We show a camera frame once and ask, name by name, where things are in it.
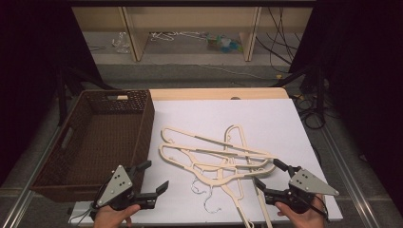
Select person's left hand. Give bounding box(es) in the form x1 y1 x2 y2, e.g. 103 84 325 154
92 203 142 228

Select cream plastic clothes hanger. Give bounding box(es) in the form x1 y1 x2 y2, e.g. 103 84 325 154
189 123 275 228
160 125 278 179
158 143 278 215

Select person's right hand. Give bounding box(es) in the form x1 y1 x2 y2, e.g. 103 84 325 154
274 194 328 228

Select hand-held gripper cable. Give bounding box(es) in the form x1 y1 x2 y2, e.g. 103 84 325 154
303 193 331 220
68 202 103 223

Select pile of colourful plastic things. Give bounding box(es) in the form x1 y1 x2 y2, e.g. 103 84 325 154
205 33 244 54

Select coiled black floor cables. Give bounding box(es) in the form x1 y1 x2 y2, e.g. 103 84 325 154
290 91 335 131

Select black metal stand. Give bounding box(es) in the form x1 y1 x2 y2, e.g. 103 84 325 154
270 63 328 125
54 63 116 127

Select right hand-held gripper cable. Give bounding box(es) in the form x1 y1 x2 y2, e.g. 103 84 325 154
303 193 331 220

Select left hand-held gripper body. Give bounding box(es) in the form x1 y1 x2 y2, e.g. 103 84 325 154
91 164 160 212

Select hanging black cables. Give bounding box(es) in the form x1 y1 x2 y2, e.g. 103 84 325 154
256 7 302 74

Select clear plastic bag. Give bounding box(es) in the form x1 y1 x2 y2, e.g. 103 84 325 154
110 30 132 54

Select white hangers on floor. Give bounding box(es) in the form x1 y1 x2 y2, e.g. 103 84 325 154
149 30 207 43

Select left hand-held gripper cable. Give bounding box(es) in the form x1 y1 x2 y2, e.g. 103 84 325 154
68 202 103 223

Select metal floor rail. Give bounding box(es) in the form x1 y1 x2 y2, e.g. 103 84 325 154
317 126 382 228
0 126 65 228

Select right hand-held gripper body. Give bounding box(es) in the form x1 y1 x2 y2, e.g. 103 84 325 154
263 167 340 214

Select brown woven basket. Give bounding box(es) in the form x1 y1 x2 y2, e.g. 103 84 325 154
30 88 156 203

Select white table sheet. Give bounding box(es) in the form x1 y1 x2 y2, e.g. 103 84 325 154
67 98 344 226

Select light wooden shelf unit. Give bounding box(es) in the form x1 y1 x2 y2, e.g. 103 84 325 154
71 6 314 63

